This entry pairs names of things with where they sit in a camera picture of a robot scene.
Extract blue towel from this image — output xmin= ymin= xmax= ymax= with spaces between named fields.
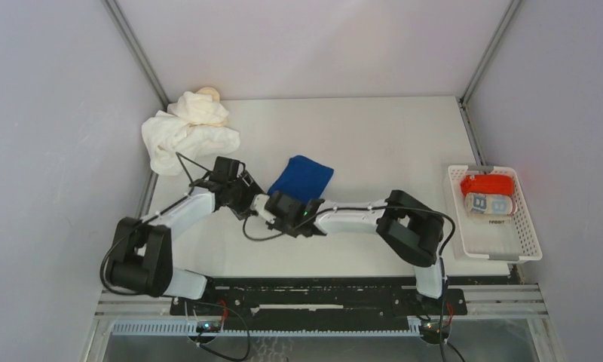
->
xmin=267 ymin=155 xmax=335 ymax=204

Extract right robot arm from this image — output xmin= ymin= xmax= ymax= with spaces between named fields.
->
xmin=251 ymin=190 xmax=448 ymax=314

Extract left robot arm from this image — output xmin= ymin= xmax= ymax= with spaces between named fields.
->
xmin=99 ymin=171 xmax=264 ymax=314

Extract white plastic basket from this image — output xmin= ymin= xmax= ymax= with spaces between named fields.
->
xmin=443 ymin=165 xmax=543 ymax=264

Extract red rolled towel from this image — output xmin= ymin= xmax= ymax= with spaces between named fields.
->
xmin=460 ymin=174 xmax=515 ymax=196

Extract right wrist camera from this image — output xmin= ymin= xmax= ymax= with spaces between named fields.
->
xmin=250 ymin=191 xmax=305 ymax=222

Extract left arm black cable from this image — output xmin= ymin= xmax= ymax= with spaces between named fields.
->
xmin=99 ymin=152 xmax=213 ymax=296

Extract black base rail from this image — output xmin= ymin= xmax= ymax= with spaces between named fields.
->
xmin=170 ymin=277 xmax=468 ymax=332

